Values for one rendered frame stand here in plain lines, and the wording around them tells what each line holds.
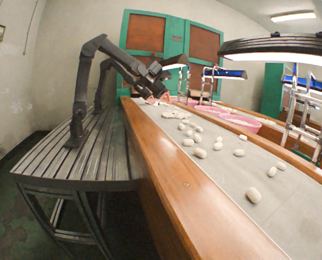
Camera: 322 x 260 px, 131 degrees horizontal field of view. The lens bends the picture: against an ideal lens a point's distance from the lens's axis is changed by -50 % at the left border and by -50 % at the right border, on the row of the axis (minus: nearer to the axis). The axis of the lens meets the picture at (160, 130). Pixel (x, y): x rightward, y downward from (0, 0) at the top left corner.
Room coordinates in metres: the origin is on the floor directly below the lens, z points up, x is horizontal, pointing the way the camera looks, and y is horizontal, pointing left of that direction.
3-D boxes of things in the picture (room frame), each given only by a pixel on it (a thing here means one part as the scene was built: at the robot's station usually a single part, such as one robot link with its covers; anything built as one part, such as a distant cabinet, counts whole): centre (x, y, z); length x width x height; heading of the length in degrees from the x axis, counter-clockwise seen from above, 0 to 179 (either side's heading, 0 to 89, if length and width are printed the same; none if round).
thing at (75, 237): (0.80, 0.50, 0.31); 1.20 x 0.29 x 0.63; 16
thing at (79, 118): (0.53, 0.36, 0.77); 0.09 x 0.06 x 0.06; 36
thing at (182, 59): (1.16, -0.01, 1.08); 0.62 x 0.08 x 0.07; 19
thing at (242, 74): (1.34, -0.54, 1.08); 0.62 x 0.08 x 0.07; 19
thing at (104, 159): (0.88, 0.21, 0.65); 1.20 x 0.90 x 0.04; 16
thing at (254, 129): (0.73, -0.45, 0.72); 0.27 x 0.27 x 0.10
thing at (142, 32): (1.96, -0.06, 1.31); 1.36 x 0.55 x 0.95; 109
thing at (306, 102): (0.40, -0.78, 0.90); 0.20 x 0.19 x 0.45; 19
